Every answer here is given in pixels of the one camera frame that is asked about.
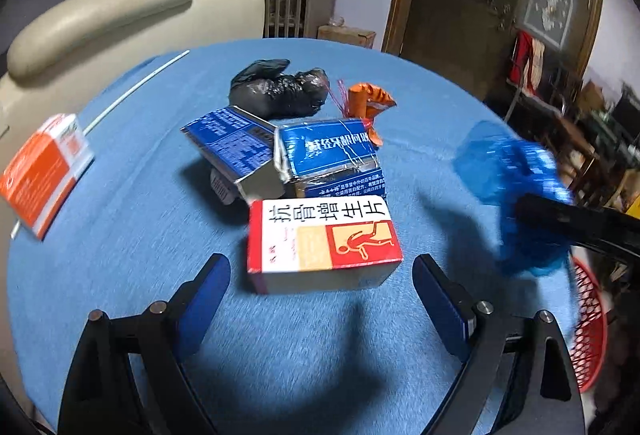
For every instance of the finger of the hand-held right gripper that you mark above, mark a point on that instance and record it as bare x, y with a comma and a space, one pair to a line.
560, 217

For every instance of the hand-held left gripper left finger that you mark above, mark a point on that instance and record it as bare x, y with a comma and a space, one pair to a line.
200, 307

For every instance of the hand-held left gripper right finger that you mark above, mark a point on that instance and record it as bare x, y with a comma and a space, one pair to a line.
442, 310

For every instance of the blue plastic bag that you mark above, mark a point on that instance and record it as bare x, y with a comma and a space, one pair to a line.
500, 165

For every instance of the red plastic mesh basket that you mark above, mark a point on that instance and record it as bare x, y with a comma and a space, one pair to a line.
592, 315

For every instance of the red and white medicine box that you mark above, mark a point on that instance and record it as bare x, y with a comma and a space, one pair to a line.
310, 235

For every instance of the crushed blue carton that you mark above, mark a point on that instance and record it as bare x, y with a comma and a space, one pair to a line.
325, 150

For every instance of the dark wooden stool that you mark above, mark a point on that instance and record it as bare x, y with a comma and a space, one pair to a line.
575, 150

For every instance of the blue tablecloth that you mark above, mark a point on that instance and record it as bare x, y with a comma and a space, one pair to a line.
150, 215

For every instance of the small grey plastic piece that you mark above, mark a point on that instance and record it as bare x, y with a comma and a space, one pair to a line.
222, 187

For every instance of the red clothing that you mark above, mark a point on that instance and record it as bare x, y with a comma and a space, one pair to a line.
525, 57

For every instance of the orange and white box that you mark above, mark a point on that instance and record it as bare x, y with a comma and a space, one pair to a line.
40, 175

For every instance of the wooden door floral glass panel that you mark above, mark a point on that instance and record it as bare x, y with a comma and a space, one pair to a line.
555, 0

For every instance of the thin white stick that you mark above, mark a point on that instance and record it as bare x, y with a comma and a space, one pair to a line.
135, 90

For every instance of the orange snack wrapper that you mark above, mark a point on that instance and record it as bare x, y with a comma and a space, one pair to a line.
362, 97

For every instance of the wooden door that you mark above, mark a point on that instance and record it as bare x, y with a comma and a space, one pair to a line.
450, 15

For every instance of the black plastic bag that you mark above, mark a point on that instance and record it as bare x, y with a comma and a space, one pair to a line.
285, 90

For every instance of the cardboard box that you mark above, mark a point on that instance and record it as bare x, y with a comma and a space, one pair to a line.
347, 36

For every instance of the beige sofa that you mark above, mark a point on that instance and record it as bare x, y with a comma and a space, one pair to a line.
100, 15

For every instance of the wooden slatted cabinet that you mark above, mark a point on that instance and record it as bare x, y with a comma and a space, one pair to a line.
290, 5

